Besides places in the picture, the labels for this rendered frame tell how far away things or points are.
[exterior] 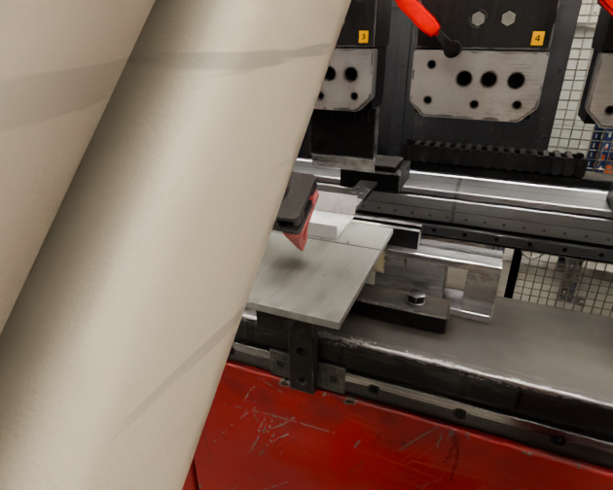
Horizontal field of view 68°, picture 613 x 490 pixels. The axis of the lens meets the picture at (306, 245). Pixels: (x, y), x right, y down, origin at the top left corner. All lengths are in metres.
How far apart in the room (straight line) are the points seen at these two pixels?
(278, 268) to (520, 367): 0.34
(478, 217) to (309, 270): 0.47
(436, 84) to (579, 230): 0.46
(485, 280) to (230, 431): 0.52
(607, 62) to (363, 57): 0.27
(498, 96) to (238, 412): 0.64
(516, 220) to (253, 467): 0.68
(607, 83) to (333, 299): 0.38
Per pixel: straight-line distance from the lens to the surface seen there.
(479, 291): 0.72
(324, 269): 0.58
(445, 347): 0.68
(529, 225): 0.96
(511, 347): 0.71
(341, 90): 0.64
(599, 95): 0.62
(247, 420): 0.87
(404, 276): 0.72
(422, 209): 0.96
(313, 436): 0.82
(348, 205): 0.74
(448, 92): 0.62
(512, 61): 0.61
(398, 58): 1.18
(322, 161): 0.72
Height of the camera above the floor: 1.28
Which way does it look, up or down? 26 degrees down
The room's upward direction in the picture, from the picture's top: straight up
